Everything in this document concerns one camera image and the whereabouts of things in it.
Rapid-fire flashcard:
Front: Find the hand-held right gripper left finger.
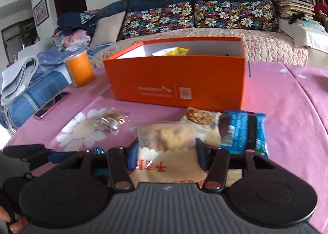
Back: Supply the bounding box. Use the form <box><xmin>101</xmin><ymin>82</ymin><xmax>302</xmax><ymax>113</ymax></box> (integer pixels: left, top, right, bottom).
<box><xmin>76</xmin><ymin>138</ymin><xmax>140</xmax><ymax>191</ymax></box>

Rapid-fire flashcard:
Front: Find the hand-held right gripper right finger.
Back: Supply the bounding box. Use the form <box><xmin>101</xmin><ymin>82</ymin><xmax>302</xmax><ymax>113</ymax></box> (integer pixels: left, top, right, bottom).
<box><xmin>195</xmin><ymin>138</ymin><xmax>269</xmax><ymax>191</ymax></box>

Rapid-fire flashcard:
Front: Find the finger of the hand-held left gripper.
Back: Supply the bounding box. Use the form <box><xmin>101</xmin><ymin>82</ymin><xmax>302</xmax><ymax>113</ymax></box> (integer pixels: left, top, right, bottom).
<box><xmin>2</xmin><ymin>144</ymin><xmax>77</xmax><ymax>170</ymax></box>

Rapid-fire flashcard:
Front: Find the white orange pastry packet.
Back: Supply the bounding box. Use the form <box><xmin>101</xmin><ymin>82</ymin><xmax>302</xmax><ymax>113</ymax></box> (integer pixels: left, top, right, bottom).
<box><xmin>129</xmin><ymin>121</ymin><xmax>222</xmax><ymax>186</ymax></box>

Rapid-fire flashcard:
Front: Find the nut biscuit packet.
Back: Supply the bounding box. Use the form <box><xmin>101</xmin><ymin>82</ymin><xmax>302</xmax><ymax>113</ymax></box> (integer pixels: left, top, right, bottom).
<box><xmin>181</xmin><ymin>107</ymin><xmax>222</xmax><ymax>125</ymax></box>

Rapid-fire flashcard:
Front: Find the clear small biscuit packet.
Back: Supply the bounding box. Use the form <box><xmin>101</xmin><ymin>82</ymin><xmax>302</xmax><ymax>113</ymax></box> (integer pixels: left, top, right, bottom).
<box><xmin>99</xmin><ymin>108</ymin><xmax>130</xmax><ymax>132</ymax></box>

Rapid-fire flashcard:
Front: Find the blue black snack packet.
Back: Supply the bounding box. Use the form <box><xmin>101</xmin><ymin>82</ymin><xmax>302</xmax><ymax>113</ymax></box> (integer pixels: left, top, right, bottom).
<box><xmin>220</xmin><ymin>110</ymin><xmax>269</xmax><ymax>158</ymax></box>

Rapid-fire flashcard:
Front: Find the orange cardboard box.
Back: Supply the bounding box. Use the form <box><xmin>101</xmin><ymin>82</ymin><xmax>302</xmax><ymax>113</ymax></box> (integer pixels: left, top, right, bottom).
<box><xmin>103</xmin><ymin>37</ymin><xmax>248</xmax><ymax>113</ymax></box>

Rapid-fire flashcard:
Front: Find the yellow snack packet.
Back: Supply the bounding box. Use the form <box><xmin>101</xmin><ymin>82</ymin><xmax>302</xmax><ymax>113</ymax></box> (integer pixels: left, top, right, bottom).
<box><xmin>163</xmin><ymin>47</ymin><xmax>190</xmax><ymax>56</ymax></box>

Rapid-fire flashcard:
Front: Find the person's left hand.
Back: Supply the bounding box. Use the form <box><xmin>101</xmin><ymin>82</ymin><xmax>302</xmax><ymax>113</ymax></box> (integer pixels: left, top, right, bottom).
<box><xmin>0</xmin><ymin>207</ymin><xmax>27</xmax><ymax>234</ymax></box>

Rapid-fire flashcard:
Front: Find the smartphone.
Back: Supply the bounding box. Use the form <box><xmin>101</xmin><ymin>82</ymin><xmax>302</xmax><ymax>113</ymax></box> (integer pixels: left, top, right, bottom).
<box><xmin>33</xmin><ymin>91</ymin><xmax>71</xmax><ymax>121</ymax></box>

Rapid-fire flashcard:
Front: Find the blue striped bedding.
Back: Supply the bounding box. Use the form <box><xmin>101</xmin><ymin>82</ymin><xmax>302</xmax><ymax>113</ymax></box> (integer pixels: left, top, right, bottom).
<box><xmin>0</xmin><ymin>44</ymin><xmax>100</xmax><ymax>132</ymax></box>

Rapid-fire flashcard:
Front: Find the folded white cloth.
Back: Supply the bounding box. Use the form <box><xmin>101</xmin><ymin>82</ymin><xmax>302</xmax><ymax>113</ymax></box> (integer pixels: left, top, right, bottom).
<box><xmin>1</xmin><ymin>56</ymin><xmax>39</xmax><ymax>106</ymax></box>

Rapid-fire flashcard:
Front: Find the pink tablecloth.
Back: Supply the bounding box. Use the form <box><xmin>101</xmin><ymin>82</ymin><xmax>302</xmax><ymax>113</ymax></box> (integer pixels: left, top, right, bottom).
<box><xmin>5</xmin><ymin>61</ymin><xmax>328</xmax><ymax>232</ymax></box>

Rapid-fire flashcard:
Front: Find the orange canister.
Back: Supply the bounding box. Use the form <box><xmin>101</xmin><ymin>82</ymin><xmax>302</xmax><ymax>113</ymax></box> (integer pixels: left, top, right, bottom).
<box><xmin>64</xmin><ymin>50</ymin><xmax>96</xmax><ymax>88</ymax></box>

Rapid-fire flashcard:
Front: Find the beige cushion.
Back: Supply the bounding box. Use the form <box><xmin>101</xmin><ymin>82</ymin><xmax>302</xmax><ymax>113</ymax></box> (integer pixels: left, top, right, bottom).
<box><xmin>90</xmin><ymin>11</ymin><xmax>126</xmax><ymax>48</ymax></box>

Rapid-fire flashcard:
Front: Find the quilted sofa cover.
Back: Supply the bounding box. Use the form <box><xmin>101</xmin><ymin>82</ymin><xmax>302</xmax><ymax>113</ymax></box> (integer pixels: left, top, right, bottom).
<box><xmin>88</xmin><ymin>27</ymin><xmax>309</xmax><ymax>68</ymax></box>

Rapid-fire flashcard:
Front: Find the pile of clothes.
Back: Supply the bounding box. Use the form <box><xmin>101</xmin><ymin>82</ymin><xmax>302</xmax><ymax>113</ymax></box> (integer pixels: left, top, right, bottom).
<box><xmin>52</xmin><ymin>10</ymin><xmax>99</xmax><ymax>51</ymax></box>

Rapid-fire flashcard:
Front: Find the floral cushion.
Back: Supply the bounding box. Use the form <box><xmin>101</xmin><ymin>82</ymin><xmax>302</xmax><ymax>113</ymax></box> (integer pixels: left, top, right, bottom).
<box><xmin>193</xmin><ymin>0</ymin><xmax>278</xmax><ymax>32</ymax></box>
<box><xmin>118</xmin><ymin>2</ymin><xmax>195</xmax><ymax>42</ymax></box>

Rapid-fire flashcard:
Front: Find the white box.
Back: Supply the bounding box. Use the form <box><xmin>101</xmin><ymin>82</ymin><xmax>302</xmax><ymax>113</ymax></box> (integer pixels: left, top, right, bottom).
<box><xmin>278</xmin><ymin>17</ymin><xmax>328</xmax><ymax>54</ymax></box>

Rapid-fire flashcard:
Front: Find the stack of books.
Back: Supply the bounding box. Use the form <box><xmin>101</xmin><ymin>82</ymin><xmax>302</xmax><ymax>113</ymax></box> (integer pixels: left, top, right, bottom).
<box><xmin>275</xmin><ymin>0</ymin><xmax>316</xmax><ymax>20</ymax></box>

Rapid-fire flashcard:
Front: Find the red cloth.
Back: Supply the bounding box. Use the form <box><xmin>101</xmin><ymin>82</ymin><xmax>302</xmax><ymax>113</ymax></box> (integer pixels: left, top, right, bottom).
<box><xmin>314</xmin><ymin>3</ymin><xmax>328</xmax><ymax>20</ymax></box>

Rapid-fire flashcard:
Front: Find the framed wall picture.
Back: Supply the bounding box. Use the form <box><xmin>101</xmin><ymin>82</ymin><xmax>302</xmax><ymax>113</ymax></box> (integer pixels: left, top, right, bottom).
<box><xmin>33</xmin><ymin>0</ymin><xmax>49</xmax><ymax>27</ymax></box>

